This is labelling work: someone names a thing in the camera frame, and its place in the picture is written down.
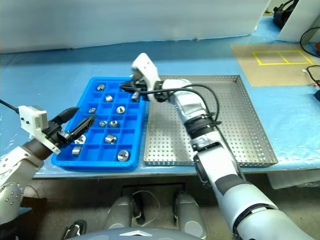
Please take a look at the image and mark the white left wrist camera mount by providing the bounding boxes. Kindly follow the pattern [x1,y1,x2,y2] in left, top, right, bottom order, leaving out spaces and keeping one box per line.
[17,105,61,154]

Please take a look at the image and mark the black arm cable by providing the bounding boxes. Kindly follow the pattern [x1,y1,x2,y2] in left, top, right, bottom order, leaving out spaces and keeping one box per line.
[132,82,222,126]
[0,99,21,113]

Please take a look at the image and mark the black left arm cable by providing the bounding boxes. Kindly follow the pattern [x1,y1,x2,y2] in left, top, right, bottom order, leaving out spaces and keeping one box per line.
[0,99,21,113]

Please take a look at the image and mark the thin white cable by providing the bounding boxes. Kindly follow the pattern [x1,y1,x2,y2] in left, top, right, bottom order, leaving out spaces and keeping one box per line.
[132,190,161,226]

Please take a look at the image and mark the grey left robot leg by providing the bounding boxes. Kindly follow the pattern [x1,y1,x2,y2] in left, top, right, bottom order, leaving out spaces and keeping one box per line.
[103,194,147,230]

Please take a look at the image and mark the grey robot leg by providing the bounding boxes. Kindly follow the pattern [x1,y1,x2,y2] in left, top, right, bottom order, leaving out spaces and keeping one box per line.
[103,194,147,230]
[172,191,208,240]

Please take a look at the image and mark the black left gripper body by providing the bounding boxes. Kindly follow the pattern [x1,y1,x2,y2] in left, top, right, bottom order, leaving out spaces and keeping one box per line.
[44,119,70,148]

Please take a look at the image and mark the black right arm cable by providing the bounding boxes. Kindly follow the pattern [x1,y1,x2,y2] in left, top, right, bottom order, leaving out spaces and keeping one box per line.
[132,82,222,126]

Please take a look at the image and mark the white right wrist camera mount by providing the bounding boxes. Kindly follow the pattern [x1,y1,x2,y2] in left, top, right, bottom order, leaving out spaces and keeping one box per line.
[131,52,162,92]

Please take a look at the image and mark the black power cable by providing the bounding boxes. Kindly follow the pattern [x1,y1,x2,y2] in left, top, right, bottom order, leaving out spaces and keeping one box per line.
[306,64,320,87]
[299,26,320,61]

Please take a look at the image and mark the blue compartment tray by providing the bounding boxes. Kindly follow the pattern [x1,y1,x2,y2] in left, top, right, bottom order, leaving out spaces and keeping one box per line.
[50,76,151,172]

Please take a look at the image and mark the grey robot torso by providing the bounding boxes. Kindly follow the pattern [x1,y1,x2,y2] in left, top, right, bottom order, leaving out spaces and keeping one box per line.
[64,226,201,240]

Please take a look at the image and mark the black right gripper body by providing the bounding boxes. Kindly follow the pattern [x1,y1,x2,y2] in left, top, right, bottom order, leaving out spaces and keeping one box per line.
[130,72,151,95]

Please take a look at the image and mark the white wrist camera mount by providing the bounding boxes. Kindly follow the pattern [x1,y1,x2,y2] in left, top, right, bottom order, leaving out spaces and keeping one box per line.
[17,105,61,154]
[131,52,162,92]

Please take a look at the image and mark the white foam board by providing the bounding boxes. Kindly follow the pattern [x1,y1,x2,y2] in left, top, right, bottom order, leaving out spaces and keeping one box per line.
[0,0,272,55]

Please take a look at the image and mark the white upright panel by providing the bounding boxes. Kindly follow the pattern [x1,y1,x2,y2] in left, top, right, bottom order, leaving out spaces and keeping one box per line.
[276,0,320,43]

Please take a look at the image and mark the black and white shoe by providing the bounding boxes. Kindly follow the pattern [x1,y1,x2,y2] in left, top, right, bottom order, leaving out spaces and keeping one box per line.
[62,219,88,240]

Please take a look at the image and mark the brown cardboard mat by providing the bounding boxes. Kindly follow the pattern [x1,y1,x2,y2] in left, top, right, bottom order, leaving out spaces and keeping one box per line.
[229,43,320,88]

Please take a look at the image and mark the grey right robot leg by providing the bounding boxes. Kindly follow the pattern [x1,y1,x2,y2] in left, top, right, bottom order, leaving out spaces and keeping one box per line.
[172,191,208,240]

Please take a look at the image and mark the perforated steel tray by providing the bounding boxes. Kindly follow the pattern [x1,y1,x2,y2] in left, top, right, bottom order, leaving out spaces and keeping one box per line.
[143,74,279,168]

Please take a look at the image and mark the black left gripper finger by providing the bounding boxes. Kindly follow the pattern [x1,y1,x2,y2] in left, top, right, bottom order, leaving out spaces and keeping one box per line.
[66,115,97,143]
[55,107,80,125]

